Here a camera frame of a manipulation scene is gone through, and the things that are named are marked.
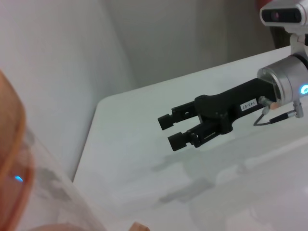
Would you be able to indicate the wooden dispenser stand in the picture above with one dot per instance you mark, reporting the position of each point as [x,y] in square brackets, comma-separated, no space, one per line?
[139,227]

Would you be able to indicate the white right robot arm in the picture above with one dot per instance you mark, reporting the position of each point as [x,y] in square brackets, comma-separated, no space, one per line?
[288,77]

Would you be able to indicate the clear glass water dispenser jar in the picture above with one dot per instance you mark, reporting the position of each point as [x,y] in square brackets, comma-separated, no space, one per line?
[36,192]

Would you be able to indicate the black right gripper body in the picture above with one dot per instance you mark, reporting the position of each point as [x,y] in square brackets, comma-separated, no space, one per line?
[231,103]

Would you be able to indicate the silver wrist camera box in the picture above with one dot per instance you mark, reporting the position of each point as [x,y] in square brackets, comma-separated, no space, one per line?
[281,14]

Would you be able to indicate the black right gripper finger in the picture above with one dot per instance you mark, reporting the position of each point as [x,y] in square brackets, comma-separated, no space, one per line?
[183,113]
[199,134]

